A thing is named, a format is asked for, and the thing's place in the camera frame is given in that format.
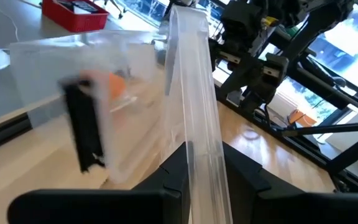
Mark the clear plastic bag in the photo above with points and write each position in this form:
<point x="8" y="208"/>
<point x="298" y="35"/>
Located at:
<point x="197" y="93"/>

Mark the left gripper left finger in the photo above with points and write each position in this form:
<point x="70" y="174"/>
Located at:
<point x="104" y="205"/>

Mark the red plastic crate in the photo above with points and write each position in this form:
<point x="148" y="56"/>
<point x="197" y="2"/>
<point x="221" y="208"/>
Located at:
<point x="73" y="20"/>

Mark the black metal stand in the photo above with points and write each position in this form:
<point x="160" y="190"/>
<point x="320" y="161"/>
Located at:
<point x="353" y="152"/>

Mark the small orange object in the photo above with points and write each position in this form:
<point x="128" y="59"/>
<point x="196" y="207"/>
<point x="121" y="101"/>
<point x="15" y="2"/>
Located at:
<point x="300" y="117"/>

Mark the orange bandage roll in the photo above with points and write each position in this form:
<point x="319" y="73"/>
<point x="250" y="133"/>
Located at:
<point x="117" y="85"/>

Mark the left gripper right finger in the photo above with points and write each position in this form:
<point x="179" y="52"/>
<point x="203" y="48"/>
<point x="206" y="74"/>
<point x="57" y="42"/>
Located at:
<point x="291" y="208"/>

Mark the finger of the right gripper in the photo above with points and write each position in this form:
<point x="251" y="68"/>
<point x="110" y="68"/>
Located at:
<point x="256" y="101"/>
<point x="232" y="82"/>

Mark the black device with white stripes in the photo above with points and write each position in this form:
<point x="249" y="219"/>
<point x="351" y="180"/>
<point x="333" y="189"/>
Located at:
<point x="79" y="5"/>

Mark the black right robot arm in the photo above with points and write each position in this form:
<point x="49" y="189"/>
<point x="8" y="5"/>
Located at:
<point x="322" y="18"/>

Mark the clear plastic storage box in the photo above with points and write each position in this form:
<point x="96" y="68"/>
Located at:
<point x="42" y="68"/>

